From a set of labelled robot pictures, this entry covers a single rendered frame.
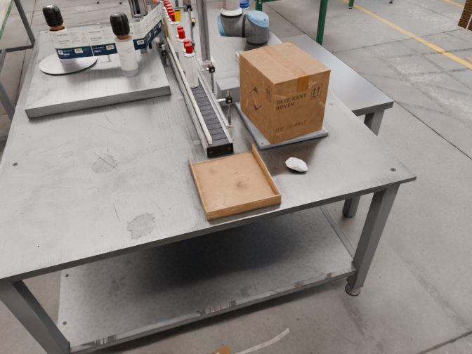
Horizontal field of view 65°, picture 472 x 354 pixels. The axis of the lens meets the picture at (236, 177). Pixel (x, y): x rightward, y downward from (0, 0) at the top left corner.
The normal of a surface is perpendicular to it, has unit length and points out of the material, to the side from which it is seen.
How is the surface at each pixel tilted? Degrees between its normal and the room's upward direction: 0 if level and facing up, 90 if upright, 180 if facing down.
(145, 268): 0
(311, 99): 90
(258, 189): 0
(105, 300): 1
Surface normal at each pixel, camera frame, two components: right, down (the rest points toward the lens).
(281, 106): 0.41, 0.60
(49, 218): -0.03, -0.74
